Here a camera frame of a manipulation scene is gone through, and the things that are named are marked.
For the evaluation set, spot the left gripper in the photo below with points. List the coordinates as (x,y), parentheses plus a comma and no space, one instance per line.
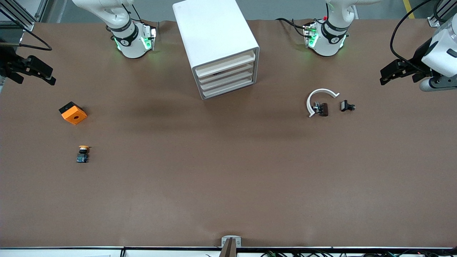
(417,63)

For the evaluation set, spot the brown paper table cover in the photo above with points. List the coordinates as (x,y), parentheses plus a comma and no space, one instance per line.
(228,178)

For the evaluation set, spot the brown and black small component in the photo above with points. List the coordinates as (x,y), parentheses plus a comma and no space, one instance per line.
(324,109)

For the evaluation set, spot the yellow push button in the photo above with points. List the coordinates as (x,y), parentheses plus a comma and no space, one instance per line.
(83,157)

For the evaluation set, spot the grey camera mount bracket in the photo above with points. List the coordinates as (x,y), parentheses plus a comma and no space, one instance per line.
(231,246)

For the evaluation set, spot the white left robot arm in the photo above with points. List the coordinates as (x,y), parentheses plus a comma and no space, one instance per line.
(328,46)

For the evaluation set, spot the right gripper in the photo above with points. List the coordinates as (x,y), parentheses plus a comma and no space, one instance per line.
(10,63)

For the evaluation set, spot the white table edge rail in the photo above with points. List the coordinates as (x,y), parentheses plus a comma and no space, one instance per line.
(53,252)

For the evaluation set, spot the aluminium frame extrusion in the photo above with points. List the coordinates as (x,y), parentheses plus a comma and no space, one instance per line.
(26,25)
(433,22)

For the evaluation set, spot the orange box with hole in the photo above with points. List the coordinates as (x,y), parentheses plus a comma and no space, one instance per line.
(75,116)

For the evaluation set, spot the small black clip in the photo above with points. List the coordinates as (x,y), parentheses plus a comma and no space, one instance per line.
(344,105)

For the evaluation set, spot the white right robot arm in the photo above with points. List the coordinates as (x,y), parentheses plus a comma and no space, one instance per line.
(132,46)

